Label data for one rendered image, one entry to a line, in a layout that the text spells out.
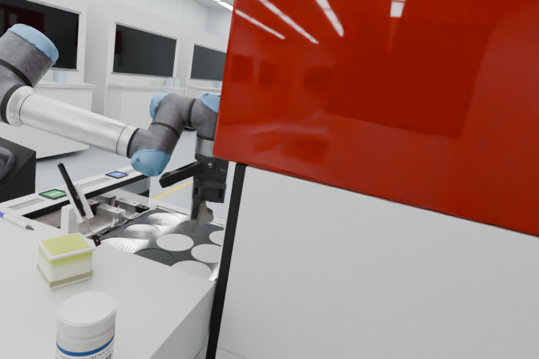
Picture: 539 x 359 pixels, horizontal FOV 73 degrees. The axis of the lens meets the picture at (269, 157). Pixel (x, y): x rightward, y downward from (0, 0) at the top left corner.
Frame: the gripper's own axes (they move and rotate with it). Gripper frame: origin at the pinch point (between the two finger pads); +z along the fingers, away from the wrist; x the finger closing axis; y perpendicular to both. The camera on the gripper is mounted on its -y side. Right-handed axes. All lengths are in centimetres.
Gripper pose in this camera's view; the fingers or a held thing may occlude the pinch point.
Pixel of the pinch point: (191, 227)
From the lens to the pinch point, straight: 99.5
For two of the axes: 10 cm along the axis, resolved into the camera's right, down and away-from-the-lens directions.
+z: -1.7, 9.6, 2.2
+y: 9.6, 1.1, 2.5
